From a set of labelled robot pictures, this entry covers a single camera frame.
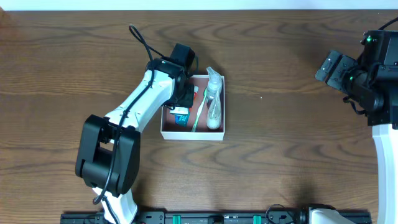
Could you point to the clear spray bottle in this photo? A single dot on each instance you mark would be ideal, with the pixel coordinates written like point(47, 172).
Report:
point(214, 85)

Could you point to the Colgate toothpaste tube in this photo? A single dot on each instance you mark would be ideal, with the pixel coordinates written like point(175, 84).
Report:
point(182, 119)

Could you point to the green white soap packet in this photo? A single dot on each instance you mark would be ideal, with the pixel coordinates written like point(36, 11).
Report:
point(180, 111)

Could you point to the green toothbrush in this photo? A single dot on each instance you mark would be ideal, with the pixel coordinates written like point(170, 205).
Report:
point(200, 109)

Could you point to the white box with pink interior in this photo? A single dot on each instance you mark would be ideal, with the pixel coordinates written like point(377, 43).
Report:
point(170, 130)

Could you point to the white lotion tube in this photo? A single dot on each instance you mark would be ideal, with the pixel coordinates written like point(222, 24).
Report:
point(213, 120)

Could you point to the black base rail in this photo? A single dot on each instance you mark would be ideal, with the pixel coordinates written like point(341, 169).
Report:
point(273, 216)

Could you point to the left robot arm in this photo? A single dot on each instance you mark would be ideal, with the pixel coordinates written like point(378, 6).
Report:
point(109, 151)

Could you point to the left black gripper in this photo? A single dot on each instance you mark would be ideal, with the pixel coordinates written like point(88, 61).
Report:
point(186, 97)

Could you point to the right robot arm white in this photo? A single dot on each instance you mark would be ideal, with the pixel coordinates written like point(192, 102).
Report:
point(370, 81)

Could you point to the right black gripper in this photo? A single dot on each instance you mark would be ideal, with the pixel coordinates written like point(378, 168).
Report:
point(334, 69)

